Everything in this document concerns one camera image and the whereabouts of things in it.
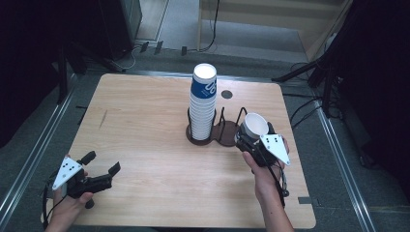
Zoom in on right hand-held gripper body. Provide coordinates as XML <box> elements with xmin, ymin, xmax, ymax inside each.
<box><xmin>236</xmin><ymin>133</ymin><xmax>291</xmax><ymax>168</ymax></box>

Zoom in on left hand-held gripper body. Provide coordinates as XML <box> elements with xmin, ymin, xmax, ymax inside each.
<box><xmin>52</xmin><ymin>157</ymin><xmax>113</xmax><ymax>199</ymax></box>

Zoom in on white paper cup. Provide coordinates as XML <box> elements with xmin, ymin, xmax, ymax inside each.
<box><xmin>241</xmin><ymin>112</ymin><xmax>270</xmax><ymax>140</ymax></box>

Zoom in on stack of blue paper cups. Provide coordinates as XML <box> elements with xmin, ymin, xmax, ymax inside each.
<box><xmin>188</xmin><ymin>63</ymin><xmax>218</xmax><ymax>141</ymax></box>

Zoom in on person's left hand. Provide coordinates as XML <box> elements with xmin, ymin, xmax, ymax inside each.
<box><xmin>52</xmin><ymin>185</ymin><xmax>95</xmax><ymax>217</ymax></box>

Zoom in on person's right hand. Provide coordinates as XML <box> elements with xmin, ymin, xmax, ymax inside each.
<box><xmin>242</xmin><ymin>138</ymin><xmax>291</xmax><ymax>196</ymax></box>

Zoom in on black stand legs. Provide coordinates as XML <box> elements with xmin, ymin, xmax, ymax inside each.
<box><xmin>271</xmin><ymin>47</ymin><xmax>344</xmax><ymax>119</ymax></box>

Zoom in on light wooden platform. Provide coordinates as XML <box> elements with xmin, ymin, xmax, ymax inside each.
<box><xmin>196</xmin><ymin>0</ymin><xmax>354</xmax><ymax>63</ymax></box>

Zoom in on dark cabinet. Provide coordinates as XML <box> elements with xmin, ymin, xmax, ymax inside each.
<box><xmin>96</xmin><ymin>0</ymin><xmax>143</xmax><ymax>62</ymax></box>

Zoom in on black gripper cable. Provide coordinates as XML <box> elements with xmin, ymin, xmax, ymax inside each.
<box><xmin>255</xmin><ymin>146</ymin><xmax>290</xmax><ymax>209</ymax></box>
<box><xmin>41</xmin><ymin>178</ymin><xmax>63</xmax><ymax>230</ymax></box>

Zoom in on black floor cable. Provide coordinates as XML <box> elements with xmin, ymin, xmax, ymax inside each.
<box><xmin>282</xmin><ymin>92</ymin><xmax>325</xmax><ymax>131</ymax></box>
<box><xmin>195</xmin><ymin>0</ymin><xmax>221</xmax><ymax>53</ymax></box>

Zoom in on metal floor rail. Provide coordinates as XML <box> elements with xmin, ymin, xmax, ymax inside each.
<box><xmin>316</xmin><ymin>105</ymin><xmax>377</xmax><ymax>232</ymax></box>
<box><xmin>0</xmin><ymin>91</ymin><xmax>76</xmax><ymax>220</ymax></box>

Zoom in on white floor cable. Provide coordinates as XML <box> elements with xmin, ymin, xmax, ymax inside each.
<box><xmin>120</xmin><ymin>44</ymin><xmax>144</xmax><ymax>71</ymax></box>

